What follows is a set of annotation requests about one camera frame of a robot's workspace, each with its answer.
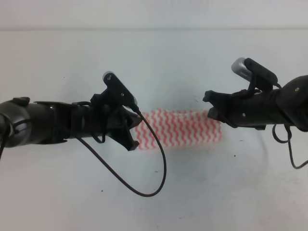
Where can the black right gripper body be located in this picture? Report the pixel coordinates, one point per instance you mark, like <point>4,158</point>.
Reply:
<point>256,111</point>

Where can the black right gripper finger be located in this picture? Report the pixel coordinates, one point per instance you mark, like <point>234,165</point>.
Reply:
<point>216,99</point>
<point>214,114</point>

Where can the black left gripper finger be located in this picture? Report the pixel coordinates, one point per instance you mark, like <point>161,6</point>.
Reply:
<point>128,119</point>
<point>124,137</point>

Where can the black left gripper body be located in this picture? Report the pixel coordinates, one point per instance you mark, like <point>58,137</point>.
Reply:
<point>102,116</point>

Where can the pink white wavy towel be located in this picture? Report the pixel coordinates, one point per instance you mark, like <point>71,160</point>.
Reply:
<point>183,128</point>

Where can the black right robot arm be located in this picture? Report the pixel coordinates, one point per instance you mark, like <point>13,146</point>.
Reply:
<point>287,105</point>

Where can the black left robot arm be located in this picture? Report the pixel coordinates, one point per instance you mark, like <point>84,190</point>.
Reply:
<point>42,122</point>

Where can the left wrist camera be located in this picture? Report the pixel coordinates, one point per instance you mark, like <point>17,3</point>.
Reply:
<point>119,92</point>

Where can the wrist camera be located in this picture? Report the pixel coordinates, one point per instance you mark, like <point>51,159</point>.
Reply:
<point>258,76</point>
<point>119,92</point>

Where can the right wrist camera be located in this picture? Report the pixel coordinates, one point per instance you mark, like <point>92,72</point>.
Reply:
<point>258,76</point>

